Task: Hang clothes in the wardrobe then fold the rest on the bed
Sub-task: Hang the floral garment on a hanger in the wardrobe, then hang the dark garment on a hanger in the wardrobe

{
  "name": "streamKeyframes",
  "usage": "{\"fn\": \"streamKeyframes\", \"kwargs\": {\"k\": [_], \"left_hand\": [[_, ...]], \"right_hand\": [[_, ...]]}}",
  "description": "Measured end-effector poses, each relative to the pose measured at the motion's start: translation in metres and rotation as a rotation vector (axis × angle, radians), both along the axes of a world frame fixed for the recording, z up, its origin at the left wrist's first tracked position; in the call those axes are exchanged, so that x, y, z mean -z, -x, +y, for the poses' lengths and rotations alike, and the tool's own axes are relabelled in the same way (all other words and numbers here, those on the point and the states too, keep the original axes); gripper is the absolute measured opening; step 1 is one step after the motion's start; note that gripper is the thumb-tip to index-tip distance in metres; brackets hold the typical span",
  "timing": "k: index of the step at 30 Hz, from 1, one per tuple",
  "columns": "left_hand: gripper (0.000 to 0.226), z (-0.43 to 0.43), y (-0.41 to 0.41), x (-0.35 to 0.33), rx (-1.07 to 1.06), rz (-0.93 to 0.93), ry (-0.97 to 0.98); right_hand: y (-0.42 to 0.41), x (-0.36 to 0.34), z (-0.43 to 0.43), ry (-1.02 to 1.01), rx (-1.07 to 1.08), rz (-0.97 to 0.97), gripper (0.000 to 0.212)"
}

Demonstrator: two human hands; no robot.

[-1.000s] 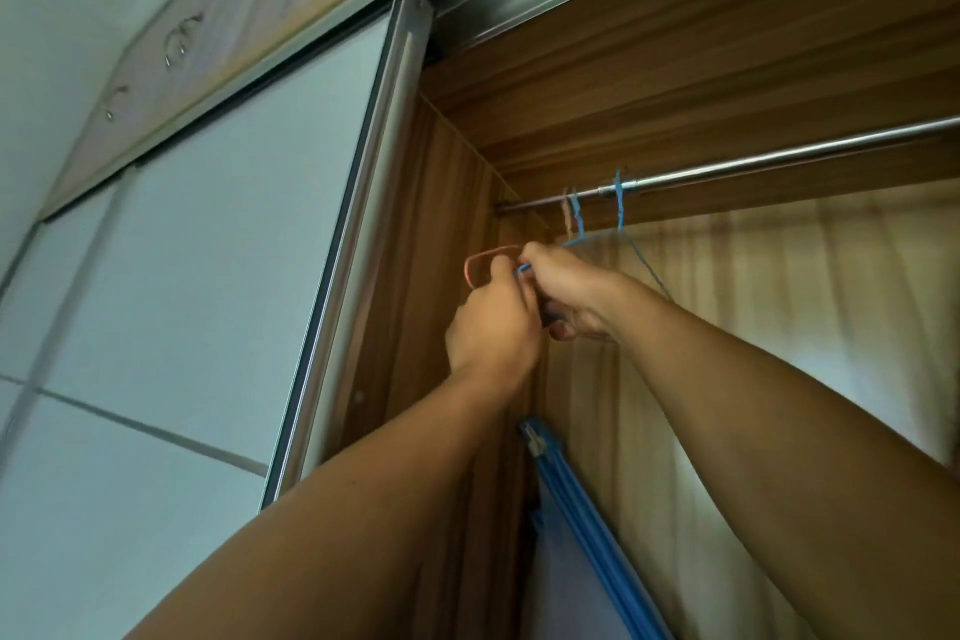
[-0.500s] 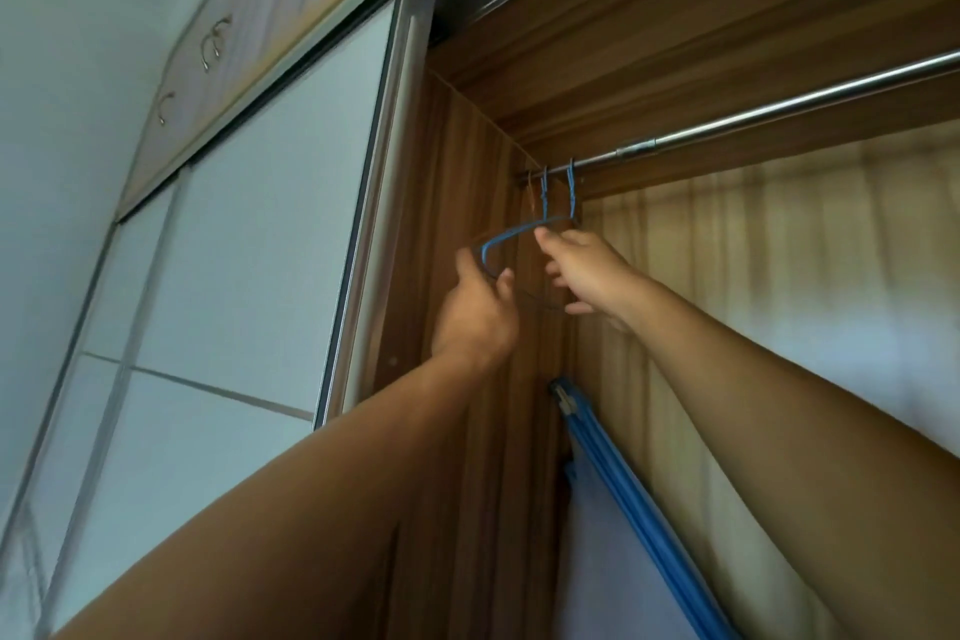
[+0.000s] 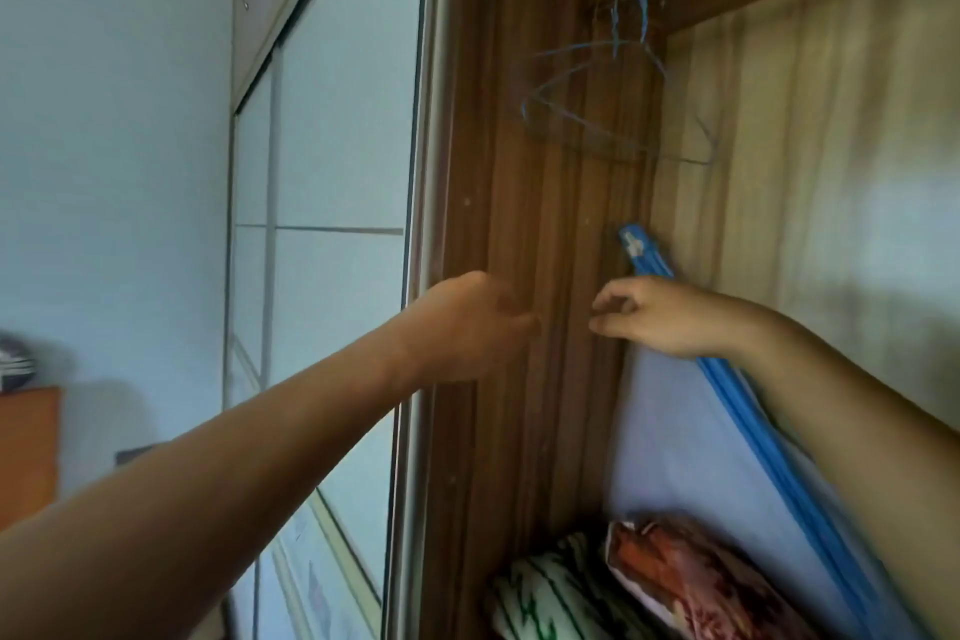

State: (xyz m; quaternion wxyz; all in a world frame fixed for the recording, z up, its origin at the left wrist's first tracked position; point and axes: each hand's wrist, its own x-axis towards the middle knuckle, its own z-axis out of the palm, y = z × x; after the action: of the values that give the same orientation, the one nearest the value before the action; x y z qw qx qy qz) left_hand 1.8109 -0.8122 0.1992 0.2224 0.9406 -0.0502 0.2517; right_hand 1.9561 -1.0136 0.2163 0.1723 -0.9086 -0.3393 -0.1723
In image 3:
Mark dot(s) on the person's left hand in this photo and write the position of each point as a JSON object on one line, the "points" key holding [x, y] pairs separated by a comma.
{"points": [[465, 332]]}

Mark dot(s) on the person's right hand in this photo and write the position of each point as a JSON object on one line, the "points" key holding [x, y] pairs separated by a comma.
{"points": [[675, 324]]}

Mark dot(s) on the wooden wardrobe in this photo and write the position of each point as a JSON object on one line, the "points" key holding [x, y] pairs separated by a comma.
{"points": [[525, 212]]}

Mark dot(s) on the orange red patterned cloth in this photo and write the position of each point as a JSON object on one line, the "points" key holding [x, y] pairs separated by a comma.
{"points": [[690, 579]]}

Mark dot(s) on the green white patterned cloth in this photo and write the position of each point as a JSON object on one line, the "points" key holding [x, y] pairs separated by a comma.
{"points": [[555, 602]]}

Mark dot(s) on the person's right forearm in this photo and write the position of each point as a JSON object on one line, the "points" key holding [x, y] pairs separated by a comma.
{"points": [[862, 452]]}

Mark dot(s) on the person's left forearm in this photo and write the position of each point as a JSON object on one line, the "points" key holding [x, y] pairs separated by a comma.
{"points": [[187, 504]]}

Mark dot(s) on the blue edged white panel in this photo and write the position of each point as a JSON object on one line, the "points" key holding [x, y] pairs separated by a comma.
{"points": [[675, 452]]}

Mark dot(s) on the grey wall socket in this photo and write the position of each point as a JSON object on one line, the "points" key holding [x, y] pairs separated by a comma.
{"points": [[139, 453]]}

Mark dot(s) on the striped wall ornament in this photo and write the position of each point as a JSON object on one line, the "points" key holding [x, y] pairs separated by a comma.
{"points": [[15, 366]]}

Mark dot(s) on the wooden bed frame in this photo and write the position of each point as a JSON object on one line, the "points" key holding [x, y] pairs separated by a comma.
{"points": [[26, 452]]}

